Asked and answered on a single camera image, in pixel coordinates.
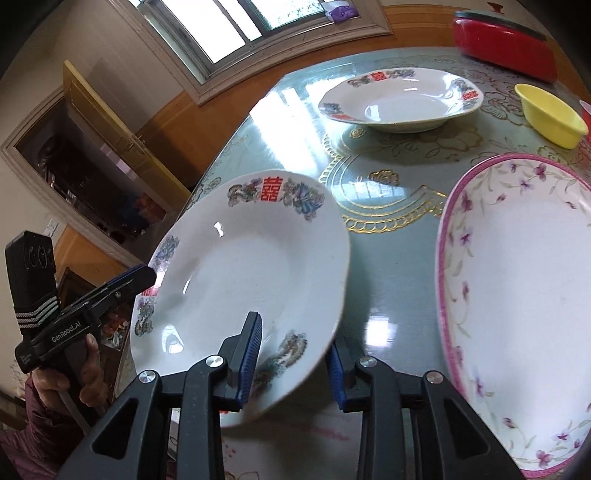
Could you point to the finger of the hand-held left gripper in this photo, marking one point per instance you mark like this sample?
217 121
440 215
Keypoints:
129 285
122 276

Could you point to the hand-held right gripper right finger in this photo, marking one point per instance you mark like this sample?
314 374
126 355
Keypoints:
334 378

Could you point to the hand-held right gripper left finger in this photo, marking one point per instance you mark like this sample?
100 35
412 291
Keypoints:
249 355

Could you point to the white plate dragon phoenix print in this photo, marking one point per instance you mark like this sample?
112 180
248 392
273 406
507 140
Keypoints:
397 99
249 258

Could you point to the yellow bowl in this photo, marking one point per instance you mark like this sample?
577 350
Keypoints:
549 115

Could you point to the person's left forearm purple sleeve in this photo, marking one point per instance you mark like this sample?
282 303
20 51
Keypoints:
32 438

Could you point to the person's left hand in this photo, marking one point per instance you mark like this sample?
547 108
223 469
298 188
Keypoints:
92 374

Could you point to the dark cabinet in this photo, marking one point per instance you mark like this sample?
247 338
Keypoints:
69 184

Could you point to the yellow wooden door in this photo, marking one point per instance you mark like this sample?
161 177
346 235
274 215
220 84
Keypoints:
115 124

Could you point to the gold floral print tablecloth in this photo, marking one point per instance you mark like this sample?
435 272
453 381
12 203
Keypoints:
392 194

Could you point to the oval pink-rimmed floral plate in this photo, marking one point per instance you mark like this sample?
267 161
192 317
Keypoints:
521 277

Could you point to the purple tissue pack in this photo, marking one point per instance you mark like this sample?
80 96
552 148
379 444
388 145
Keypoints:
340 11

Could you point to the red plastic bowl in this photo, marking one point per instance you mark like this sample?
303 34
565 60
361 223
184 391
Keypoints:
586 115

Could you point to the red electric pot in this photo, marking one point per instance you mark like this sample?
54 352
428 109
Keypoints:
503 50

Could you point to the grey pot lid red knob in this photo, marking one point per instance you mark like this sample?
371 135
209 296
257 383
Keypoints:
498 18

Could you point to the white wall switch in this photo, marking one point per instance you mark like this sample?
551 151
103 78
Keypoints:
53 228

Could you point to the window with white frame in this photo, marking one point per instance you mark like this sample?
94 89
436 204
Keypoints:
221 32

